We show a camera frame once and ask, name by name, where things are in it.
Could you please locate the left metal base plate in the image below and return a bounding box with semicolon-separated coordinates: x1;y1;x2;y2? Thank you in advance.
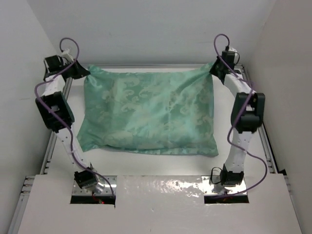
72;176;117;196

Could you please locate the white front cover board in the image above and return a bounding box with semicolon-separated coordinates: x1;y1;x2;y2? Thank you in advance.
19;175;301;234

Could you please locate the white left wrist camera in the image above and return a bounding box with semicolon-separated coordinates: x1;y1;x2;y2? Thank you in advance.
61;48;74;62

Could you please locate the black right base cable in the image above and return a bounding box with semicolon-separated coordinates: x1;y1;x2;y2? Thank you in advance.
210;167;226;186

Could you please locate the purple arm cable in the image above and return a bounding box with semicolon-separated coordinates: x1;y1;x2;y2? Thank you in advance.
34;38;117;203
214;33;268;195

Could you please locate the light blue green pillowcase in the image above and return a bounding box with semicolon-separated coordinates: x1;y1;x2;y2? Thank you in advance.
77;63;218;157

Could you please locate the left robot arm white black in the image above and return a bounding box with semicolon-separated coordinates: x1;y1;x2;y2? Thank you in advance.
35;54;98;191

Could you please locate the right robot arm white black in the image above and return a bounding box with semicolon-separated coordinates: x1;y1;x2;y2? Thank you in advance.
210;46;265;186

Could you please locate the aluminium table frame rail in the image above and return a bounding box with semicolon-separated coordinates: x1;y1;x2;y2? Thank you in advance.
9;79;284;234

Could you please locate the metal base plate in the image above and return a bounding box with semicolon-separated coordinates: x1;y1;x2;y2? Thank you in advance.
72;176;117;196
202;175;247;196

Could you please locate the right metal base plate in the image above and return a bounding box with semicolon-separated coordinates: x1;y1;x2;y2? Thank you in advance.
202;175;247;196

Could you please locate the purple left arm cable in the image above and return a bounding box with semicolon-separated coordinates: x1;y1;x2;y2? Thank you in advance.
34;38;117;203

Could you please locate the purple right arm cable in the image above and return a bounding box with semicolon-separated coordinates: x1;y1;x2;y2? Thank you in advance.
214;33;268;195

